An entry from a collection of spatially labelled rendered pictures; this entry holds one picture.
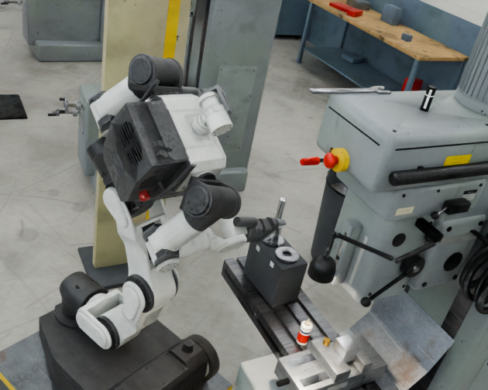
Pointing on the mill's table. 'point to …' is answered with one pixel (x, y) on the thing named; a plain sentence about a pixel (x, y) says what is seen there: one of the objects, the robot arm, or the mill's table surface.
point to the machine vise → (289, 369)
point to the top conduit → (424, 175)
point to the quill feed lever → (409, 268)
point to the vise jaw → (329, 360)
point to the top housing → (407, 135)
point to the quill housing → (374, 282)
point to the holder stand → (275, 270)
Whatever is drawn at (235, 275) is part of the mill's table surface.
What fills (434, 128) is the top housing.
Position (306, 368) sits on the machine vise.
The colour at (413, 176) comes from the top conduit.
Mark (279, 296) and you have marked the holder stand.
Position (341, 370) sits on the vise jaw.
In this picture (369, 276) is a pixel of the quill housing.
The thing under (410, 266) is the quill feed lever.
